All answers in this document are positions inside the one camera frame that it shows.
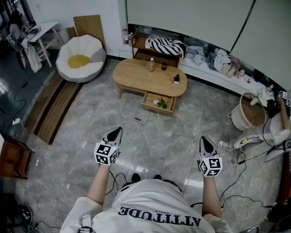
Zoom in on person's white t-shirt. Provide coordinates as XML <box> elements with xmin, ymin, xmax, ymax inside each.
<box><xmin>60</xmin><ymin>178</ymin><xmax>233</xmax><ymax>233</ymax></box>

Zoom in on pink flower with green leaves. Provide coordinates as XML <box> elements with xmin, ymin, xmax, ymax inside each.
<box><xmin>153</xmin><ymin>97</ymin><xmax>168</xmax><ymax>109</ymax></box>

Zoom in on wooden coffee table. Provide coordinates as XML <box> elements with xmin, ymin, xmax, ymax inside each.
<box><xmin>112</xmin><ymin>58</ymin><xmax>188</xmax><ymax>113</ymax></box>

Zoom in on white round basket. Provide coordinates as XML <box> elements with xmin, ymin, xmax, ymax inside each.
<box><xmin>230</xmin><ymin>92</ymin><xmax>267</xmax><ymax>132</ymax></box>

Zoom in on black white striped blanket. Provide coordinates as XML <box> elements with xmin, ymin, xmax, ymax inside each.
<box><xmin>145</xmin><ymin>35</ymin><xmax>187</xmax><ymax>59</ymax></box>

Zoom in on red-brown wooden cabinet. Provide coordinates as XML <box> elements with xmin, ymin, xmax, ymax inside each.
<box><xmin>0</xmin><ymin>136</ymin><xmax>32</xmax><ymax>180</ymax></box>

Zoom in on person's left forearm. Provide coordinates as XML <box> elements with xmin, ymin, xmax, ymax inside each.
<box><xmin>86</xmin><ymin>163</ymin><xmax>111</xmax><ymax>206</ymax></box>

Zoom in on person's right forearm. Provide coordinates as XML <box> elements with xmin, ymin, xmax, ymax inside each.
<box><xmin>201</xmin><ymin>175</ymin><xmax>223</xmax><ymax>218</ymax></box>

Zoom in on wooden rack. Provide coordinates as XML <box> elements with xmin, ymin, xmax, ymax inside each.
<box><xmin>131</xmin><ymin>32</ymin><xmax>182</xmax><ymax>68</ymax></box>

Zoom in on pale blue clothes pile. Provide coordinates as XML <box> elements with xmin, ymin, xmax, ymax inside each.
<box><xmin>185</xmin><ymin>45</ymin><xmax>217</xmax><ymax>70</ymax></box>

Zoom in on person's black trousers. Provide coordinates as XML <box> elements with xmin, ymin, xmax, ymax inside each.
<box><xmin>122</xmin><ymin>178</ymin><xmax>182</xmax><ymax>192</ymax></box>

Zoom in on large cardboard sheet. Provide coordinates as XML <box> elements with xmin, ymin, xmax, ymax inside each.
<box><xmin>73</xmin><ymin>15</ymin><xmax>106</xmax><ymax>50</ymax></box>

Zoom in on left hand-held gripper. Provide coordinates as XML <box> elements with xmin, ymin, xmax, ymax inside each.
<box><xmin>94</xmin><ymin>127</ymin><xmax>123</xmax><ymax>166</ymax></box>

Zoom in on wide white roller blind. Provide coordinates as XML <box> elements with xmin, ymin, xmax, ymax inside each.
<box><xmin>125</xmin><ymin>0</ymin><xmax>261</xmax><ymax>52</ymax></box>

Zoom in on black pouch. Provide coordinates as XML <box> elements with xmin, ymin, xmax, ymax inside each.
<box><xmin>266</xmin><ymin>99</ymin><xmax>281</xmax><ymax>119</ymax></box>

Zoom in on white beige clothes pile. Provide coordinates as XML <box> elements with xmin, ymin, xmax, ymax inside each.
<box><xmin>213</xmin><ymin>48</ymin><xmax>246</xmax><ymax>79</ymax></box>

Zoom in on white window bench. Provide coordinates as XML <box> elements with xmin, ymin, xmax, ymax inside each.
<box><xmin>179</xmin><ymin>57</ymin><xmax>275</xmax><ymax>107</ymax></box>

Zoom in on white desk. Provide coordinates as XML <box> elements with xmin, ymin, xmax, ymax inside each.
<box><xmin>26</xmin><ymin>21</ymin><xmax>59</xmax><ymax>68</ymax></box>

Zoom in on wooden drawer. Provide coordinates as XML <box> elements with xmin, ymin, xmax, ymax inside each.
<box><xmin>142</xmin><ymin>91</ymin><xmax>177</xmax><ymax>115</ymax></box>

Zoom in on black floor cable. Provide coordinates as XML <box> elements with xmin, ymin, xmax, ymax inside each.
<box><xmin>219</xmin><ymin>151</ymin><xmax>274</xmax><ymax>209</ymax></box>

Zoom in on wooden step platform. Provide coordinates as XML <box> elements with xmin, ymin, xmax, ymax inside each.
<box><xmin>24</xmin><ymin>71</ymin><xmax>83</xmax><ymax>145</ymax></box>

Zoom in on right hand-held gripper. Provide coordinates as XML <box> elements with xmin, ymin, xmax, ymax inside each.
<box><xmin>198</xmin><ymin>136</ymin><xmax>223</xmax><ymax>178</ymax></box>

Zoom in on white egg-shaped beanbag chair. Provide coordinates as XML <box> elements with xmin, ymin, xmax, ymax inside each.
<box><xmin>55</xmin><ymin>34</ymin><xmax>107</xmax><ymax>83</ymax></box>

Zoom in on narrow white roller blind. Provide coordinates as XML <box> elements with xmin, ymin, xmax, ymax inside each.
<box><xmin>230</xmin><ymin>0</ymin><xmax>291</xmax><ymax>92</ymax></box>

